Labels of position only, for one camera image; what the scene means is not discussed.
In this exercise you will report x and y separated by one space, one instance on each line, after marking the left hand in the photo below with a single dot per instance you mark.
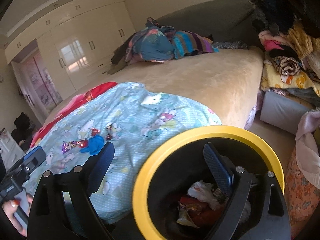
9 209

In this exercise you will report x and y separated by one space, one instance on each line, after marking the Hello Kitty light blue quilt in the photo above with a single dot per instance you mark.
136 121

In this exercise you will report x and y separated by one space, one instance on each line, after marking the striped colourful cloth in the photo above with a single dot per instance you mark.
187 43

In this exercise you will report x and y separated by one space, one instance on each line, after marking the trash inside bin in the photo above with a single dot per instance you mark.
203 205

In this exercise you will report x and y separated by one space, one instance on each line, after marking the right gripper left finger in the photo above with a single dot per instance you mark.
62 208

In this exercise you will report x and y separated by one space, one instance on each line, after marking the dark brown garment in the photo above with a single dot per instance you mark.
118 59

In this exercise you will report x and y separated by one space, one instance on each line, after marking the pile of clothes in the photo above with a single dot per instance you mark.
289 33

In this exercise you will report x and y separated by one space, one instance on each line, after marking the blue floral bundled blanket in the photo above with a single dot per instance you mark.
151 44

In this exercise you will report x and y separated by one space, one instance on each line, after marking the pink patterned sliding door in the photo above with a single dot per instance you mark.
40 80

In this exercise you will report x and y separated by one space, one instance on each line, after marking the orange patterned laundry basket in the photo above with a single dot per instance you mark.
301 196

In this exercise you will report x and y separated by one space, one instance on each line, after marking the purple foil candy wrapper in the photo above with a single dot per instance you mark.
67 146

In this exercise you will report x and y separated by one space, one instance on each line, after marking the blue wrapper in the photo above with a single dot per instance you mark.
93 145

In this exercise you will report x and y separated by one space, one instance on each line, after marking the black bin with yellow rim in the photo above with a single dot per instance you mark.
172 168

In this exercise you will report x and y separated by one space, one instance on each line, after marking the cream glossy wardrobe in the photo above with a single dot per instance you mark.
76 41

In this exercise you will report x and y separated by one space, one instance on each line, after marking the beige bed mattress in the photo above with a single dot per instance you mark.
227 81

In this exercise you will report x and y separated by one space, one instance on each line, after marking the grey headboard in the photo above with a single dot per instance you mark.
224 20

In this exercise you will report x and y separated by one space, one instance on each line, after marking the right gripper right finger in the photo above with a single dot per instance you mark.
236 183

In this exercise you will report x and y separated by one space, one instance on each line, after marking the red blanket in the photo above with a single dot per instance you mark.
76 102

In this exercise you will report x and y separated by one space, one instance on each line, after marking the lavender towel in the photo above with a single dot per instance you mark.
307 154

